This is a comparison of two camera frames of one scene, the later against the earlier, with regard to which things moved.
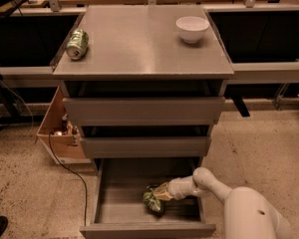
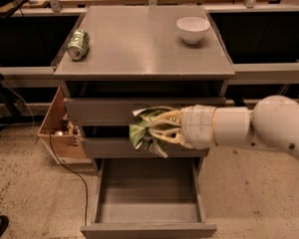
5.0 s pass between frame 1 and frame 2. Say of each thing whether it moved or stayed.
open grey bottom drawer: stayed
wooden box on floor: stayed
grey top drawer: stayed
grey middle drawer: stayed
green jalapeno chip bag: moved
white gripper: moved
